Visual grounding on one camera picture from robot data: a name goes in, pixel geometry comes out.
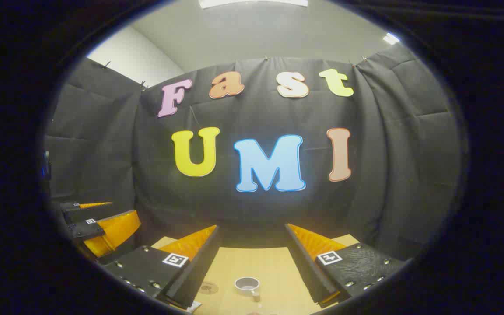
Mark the long ceiling light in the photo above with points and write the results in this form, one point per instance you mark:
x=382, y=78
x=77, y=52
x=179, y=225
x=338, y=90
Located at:
x=252, y=3

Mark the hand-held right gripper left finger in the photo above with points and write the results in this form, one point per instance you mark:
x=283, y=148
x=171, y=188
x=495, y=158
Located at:
x=199, y=267

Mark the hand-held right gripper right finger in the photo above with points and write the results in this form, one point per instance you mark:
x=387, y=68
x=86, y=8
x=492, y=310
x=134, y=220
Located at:
x=309, y=267

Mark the small ceiling light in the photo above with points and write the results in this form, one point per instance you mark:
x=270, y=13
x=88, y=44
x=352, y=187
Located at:
x=391, y=38

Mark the light wooden desktop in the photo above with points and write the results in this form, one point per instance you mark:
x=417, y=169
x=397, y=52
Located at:
x=239, y=262

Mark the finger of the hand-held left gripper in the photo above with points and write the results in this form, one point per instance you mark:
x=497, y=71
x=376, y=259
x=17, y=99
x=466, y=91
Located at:
x=83, y=229
x=70, y=205

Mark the round wooden coaster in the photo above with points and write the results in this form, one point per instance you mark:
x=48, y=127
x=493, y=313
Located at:
x=208, y=288

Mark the white cup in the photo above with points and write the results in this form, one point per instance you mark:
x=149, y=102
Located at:
x=247, y=284

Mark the black backdrop cloth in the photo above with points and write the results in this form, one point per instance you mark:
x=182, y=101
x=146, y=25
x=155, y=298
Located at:
x=256, y=210

